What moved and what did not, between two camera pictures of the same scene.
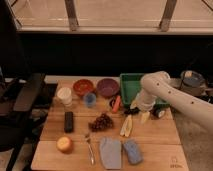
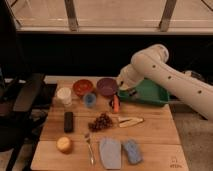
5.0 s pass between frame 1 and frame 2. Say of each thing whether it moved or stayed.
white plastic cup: stayed
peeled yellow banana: moved
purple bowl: stayed
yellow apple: stayed
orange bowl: stayed
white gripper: moved
